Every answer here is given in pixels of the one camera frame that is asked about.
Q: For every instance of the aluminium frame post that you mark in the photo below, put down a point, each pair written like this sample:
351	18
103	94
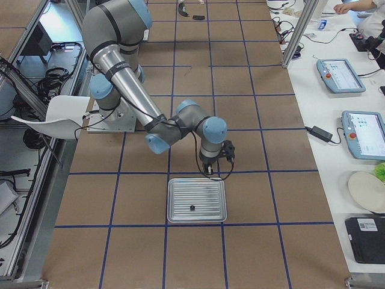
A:
299	30

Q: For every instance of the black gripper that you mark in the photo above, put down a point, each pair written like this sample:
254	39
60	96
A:
208	162

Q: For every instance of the teach pendant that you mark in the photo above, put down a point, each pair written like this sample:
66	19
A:
339	76
364	134

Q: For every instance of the black brake pad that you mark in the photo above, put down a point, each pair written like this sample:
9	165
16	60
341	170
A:
198	17

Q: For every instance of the upper teach pendant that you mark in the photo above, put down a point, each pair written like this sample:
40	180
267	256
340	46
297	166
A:
339	76

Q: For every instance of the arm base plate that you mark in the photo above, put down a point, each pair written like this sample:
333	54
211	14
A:
119	120

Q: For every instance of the lower teach pendant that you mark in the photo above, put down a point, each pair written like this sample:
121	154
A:
364	134

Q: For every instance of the black power adapter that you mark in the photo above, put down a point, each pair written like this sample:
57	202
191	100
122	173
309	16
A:
319	133

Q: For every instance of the silver ribbed metal tray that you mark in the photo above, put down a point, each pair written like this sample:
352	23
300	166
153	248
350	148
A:
206	194

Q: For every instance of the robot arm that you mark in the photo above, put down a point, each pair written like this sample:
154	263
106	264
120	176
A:
111	33

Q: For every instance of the beige round plate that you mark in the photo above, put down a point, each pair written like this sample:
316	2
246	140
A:
367	191

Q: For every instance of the white plastic chair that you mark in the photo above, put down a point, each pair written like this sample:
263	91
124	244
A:
63	119

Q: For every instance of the green brake shoe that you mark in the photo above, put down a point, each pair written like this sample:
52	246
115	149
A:
182	10

